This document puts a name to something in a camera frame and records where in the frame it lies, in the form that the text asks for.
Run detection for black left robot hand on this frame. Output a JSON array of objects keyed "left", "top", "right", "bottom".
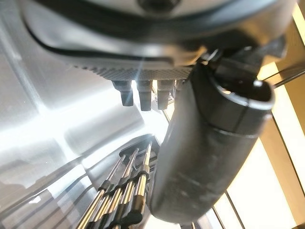
[{"left": 19, "top": 0, "right": 300, "bottom": 224}]

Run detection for stainless steel dishwasher tub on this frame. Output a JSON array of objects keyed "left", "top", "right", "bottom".
[{"left": 0, "top": 0, "right": 176, "bottom": 229}]

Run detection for chrome tine row, black clips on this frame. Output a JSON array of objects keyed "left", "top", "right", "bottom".
[{"left": 76, "top": 140, "right": 161, "bottom": 229}]

